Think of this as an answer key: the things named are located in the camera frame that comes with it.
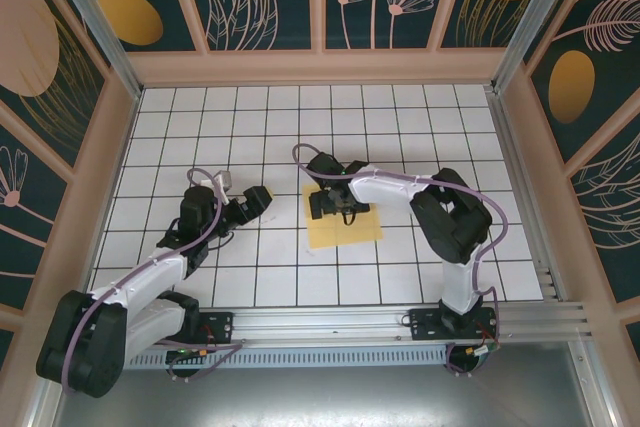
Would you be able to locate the yellow paper sheet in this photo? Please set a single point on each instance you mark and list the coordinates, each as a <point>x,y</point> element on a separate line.
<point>345,234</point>

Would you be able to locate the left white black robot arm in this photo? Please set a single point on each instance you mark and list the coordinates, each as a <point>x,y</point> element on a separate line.
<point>150,277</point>

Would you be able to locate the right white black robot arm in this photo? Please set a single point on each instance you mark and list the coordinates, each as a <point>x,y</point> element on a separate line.
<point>460,277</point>

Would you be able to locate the grey metal sheet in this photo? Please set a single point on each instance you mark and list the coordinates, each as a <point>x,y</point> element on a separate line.
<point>325,397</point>

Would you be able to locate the aluminium mounting rail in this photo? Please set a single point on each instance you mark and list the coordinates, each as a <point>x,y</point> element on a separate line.
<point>325,322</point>

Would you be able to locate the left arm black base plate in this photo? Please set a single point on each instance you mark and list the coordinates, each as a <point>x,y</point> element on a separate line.
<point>220,324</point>

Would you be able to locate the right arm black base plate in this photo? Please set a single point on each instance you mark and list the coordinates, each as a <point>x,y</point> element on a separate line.
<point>425,324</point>

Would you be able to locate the aluminium side rail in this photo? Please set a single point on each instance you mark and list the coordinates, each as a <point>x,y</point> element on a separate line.
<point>527,197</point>

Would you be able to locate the short aluminium frame post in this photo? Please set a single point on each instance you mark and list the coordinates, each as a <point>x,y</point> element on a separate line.
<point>597,387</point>
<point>42,412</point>

